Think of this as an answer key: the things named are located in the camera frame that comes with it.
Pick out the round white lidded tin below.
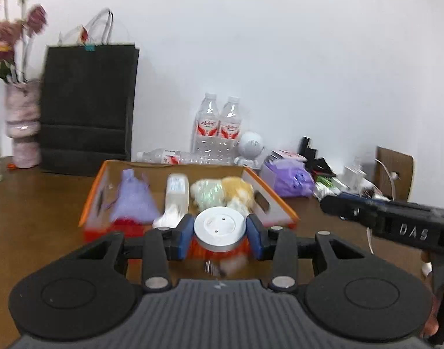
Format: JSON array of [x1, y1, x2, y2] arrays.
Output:
[[194, 206, 246, 253]]

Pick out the orange white plush toy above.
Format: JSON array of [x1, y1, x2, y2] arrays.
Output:
[[222, 177, 254, 217]]

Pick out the red fabric rose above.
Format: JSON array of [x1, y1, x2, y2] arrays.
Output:
[[109, 218, 151, 238]]

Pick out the person's right hand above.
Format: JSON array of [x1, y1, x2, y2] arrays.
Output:
[[420, 251, 439, 337]]

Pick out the white bottle in box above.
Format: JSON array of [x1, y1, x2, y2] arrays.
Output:
[[152, 173, 190, 229]]

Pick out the red cardboard box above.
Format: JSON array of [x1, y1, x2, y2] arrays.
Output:
[[78, 159, 300, 263]]

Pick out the small black sachet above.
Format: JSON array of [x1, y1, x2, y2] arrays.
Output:
[[204, 260, 227, 277]]

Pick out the iridescent wrapped ball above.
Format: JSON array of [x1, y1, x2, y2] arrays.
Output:
[[190, 179, 225, 211]]

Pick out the purple pouch in box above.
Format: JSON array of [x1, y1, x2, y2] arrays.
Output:
[[109, 169, 160, 224]]

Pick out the purple tissue pack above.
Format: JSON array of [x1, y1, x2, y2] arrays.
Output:
[[259, 159, 315, 198]]

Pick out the white battery pack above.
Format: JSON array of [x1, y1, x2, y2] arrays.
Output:
[[314, 182, 342, 201]]

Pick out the lying water bottle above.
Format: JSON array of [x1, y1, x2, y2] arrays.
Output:
[[136, 148, 233, 165]]

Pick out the white charger plugs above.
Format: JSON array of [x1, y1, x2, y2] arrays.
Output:
[[342, 165, 366, 193]]

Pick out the black lipstick tubes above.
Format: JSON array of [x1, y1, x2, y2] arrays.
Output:
[[298, 136, 316, 165]]

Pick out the left water bottle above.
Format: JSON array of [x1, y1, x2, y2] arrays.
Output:
[[191, 92, 220, 155]]

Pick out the right water bottle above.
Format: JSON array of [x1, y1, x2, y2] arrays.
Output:
[[217, 96, 242, 157]]

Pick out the black paper bag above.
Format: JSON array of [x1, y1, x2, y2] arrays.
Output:
[[38, 7, 141, 178]]

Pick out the pink textured vase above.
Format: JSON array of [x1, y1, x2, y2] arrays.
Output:
[[5, 80, 41, 169]]

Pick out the dried pink flowers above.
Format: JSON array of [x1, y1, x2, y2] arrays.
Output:
[[0, 0, 47, 84]]

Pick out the white charging cable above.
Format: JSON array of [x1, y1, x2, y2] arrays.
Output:
[[364, 157, 401, 255]]

